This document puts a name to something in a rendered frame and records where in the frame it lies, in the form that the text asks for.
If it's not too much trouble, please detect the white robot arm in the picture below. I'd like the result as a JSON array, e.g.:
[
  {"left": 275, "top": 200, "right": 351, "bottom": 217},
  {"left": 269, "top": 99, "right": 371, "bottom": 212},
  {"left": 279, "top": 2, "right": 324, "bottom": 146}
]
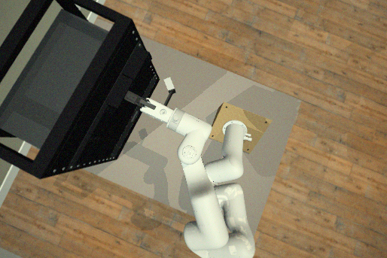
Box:
[{"left": 168, "top": 108, "right": 255, "bottom": 258}]

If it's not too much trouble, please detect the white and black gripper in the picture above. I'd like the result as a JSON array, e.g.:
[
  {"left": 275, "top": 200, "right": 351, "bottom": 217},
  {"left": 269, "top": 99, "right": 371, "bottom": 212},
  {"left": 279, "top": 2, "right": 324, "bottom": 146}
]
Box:
[{"left": 124, "top": 91, "right": 178, "bottom": 128}]

